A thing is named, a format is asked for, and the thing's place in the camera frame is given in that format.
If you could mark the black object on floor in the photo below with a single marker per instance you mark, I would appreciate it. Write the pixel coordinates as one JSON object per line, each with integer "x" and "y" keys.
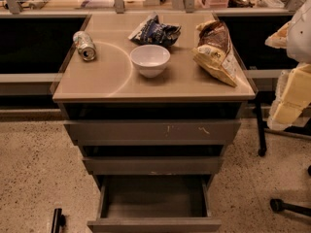
{"x": 58, "y": 221}

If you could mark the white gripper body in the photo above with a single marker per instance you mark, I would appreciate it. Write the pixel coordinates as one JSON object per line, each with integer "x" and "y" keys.
{"x": 300, "y": 38}

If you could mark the grey drawer cabinet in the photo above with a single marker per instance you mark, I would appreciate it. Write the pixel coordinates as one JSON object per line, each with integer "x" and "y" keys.
{"x": 112, "y": 79}

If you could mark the brown yellow snack bag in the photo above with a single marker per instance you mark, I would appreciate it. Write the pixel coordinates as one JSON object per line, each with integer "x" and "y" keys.
{"x": 214, "y": 51}

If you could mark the crushed soda can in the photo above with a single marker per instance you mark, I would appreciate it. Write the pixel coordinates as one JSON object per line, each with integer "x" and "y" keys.
{"x": 84, "y": 45}

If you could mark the grey bottom drawer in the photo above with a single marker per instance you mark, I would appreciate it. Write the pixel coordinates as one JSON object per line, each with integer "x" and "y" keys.
{"x": 154, "y": 204}

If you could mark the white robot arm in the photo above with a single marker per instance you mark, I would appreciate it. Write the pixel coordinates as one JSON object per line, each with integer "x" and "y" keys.
{"x": 295, "y": 36}

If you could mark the blue crumpled chip bag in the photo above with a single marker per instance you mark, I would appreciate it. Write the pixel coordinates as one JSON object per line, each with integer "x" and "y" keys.
{"x": 152, "y": 32}

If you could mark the grey top drawer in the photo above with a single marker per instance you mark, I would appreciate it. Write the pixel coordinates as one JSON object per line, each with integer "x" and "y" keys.
{"x": 152, "y": 124}

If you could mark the grey drawer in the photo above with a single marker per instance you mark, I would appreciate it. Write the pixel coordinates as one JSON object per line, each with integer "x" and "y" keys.
{"x": 154, "y": 204}
{"x": 152, "y": 124}
{"x": 153, "y": 160}

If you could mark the black table leg with caster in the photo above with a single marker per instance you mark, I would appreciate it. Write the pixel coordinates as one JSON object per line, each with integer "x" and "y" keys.
{"x": 266, "y": 82}

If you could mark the white bowl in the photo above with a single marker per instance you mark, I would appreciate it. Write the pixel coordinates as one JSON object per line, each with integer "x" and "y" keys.
{"x": 150, "y": 60}

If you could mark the grey middle drawer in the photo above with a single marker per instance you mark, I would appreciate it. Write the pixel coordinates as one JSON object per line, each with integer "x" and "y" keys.
{"x": 153, "y": 160}

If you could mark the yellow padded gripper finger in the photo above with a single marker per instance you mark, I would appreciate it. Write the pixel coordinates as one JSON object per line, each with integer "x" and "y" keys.
{"x": 296, "y": 95}

